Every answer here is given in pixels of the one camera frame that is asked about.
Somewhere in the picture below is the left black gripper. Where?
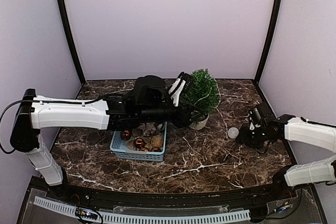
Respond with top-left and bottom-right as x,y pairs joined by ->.
139,98 -> 205,129

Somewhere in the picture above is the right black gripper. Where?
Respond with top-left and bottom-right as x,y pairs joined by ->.
236,125 -> 268,150

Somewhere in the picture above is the small green christmas tree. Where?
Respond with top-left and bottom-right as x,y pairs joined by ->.
182,69 -> 221,114

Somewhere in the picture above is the white woven ball light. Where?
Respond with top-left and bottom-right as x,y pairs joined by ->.
227,127 -> 239,139

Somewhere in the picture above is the clear wire light string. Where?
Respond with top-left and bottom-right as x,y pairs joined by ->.
194,77 -> 237,162

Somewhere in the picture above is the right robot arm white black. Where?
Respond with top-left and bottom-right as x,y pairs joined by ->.
237,103 -> 335,200

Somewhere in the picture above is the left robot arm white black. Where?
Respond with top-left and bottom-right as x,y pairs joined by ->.
9,72 -> 205,201

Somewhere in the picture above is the white textured tree pot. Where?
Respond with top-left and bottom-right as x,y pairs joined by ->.
189,114 -> 209,130

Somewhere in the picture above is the beige twine ball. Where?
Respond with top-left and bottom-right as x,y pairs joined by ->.
151,135 -> 164,148

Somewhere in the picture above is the copper shiny bauble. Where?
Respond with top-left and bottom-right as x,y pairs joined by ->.
134,137 -> 145,149
151,147 -> 161,152
120,130 -> 132,141

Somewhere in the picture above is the light blue plastic basket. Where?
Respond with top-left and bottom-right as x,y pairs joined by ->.
110,122 -> 167,162

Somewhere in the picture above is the small circuit board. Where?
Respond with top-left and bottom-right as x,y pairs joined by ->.
75,208 -> 98,220

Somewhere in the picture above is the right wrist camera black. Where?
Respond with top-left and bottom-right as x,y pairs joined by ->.
249,103 -> 275,130

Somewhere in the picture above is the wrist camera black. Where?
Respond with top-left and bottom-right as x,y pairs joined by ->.
249,103 -> 275,130
178,72 -> 194,95

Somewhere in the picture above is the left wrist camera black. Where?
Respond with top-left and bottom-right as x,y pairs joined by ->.
178,72 -> 194,95

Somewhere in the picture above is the black front rail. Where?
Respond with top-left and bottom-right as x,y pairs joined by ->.
47,176 -> 297,209

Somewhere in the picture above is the right black frame post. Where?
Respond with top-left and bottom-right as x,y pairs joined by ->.
254,0 -> 281,83

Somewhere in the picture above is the black frame post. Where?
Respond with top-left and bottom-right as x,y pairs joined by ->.
57,0 -> 86,85
254,0 -> 281,83

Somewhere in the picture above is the white slotted cable duct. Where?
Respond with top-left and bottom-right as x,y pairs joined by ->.
33,196 -> 251,223

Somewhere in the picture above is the left black frame post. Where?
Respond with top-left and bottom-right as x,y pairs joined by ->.
57,0 -> 86,85

